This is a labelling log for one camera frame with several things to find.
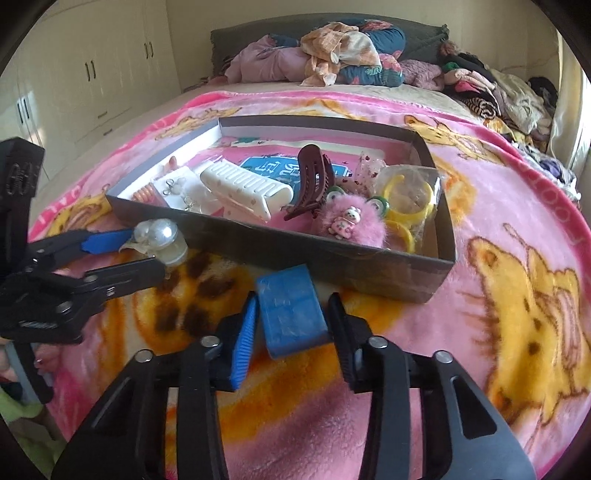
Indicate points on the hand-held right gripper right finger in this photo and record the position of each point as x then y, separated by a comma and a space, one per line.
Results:
344, 344

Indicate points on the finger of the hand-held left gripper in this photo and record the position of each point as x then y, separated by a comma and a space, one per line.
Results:
124, 274
108, 240

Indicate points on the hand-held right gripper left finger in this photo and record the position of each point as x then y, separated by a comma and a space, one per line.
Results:
244, 344

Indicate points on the small blue box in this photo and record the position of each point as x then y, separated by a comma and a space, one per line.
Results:
291, 314

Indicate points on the dark cardboard box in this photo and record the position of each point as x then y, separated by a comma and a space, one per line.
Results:
323, 267

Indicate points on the earring card packet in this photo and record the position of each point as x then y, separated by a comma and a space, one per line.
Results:
184, 189

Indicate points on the pink fluffy pompom clip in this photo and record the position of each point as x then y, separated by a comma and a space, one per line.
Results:
355, 221

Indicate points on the white hair claw clip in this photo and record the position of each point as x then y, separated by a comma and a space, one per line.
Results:
244, 187

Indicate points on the yellow bangles packet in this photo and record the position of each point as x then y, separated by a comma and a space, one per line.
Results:
411, 198

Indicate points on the brown hair claw clip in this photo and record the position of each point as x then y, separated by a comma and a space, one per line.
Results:
314, 175

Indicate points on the person's left hand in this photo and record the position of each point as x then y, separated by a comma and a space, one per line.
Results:
7, 364

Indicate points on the pink printed bear blanket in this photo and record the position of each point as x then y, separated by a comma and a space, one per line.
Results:
461, 323

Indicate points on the cream wardrobe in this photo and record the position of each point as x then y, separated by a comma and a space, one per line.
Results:
92, 69

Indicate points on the polka-dot fabric scrunchie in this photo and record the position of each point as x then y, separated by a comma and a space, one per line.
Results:
367, 173

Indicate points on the blue printed card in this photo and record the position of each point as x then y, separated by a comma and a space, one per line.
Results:
272, 168

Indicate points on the light green cloth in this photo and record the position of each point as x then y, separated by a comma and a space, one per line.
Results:
27, 429

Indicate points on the pile of clothes on bed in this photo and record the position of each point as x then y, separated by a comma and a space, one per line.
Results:
231, 41

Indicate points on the pink garment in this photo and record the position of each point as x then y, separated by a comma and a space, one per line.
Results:
272, 64

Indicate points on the purple cloth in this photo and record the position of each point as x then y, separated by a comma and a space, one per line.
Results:
549, 166

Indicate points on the pink knitted cloth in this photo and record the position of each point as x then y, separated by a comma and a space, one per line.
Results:
420, 74

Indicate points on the orange floral cloth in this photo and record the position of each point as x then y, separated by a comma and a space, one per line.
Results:
341, 50

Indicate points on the pile of mixed clothes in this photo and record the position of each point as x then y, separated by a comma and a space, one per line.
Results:
508, 97

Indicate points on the dark blue floral pillow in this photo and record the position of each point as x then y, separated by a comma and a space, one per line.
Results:
390, 41

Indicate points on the beige curtain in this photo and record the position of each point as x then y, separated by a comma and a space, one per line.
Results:
577, 115

